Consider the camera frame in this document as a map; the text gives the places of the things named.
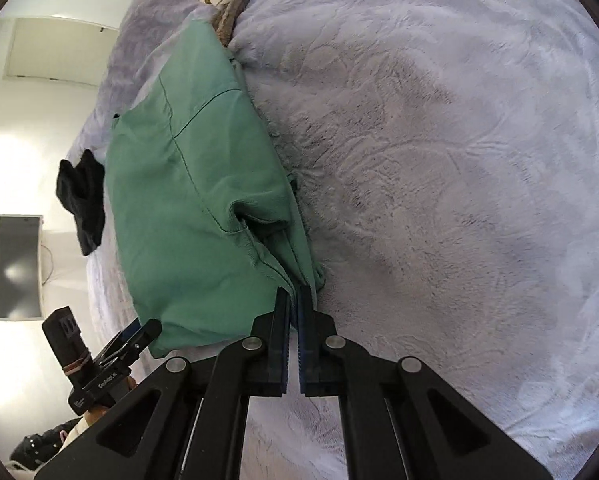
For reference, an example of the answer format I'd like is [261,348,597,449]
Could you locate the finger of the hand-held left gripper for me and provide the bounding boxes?
[92,319,162,367]

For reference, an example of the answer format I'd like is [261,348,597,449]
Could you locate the dark cloth item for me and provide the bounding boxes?
[9,422,75,472]

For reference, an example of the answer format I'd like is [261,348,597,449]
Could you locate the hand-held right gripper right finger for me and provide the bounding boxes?
[298,286,555,480]

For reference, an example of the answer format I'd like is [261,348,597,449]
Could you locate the green garment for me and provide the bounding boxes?
[104,19,327,358]

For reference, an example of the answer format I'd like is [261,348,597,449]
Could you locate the person's left forearm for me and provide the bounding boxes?
[62,405,111,443]

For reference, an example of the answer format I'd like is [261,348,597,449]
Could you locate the white door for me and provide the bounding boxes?
[6,17,120,83]

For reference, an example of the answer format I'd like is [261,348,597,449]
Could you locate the grey flat monitor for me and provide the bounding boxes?
[0,214,45,321]

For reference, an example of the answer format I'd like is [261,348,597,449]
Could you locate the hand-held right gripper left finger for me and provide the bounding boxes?
[33,287,292,480]

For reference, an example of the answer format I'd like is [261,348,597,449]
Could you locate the lavender fleece blanket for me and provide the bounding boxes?
[66,0,599,480]

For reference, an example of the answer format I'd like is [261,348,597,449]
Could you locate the grey-brown cloth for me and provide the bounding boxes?
[212,0,257,48]

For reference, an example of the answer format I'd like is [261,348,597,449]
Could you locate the black cloth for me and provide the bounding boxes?
[55,149,106,257]

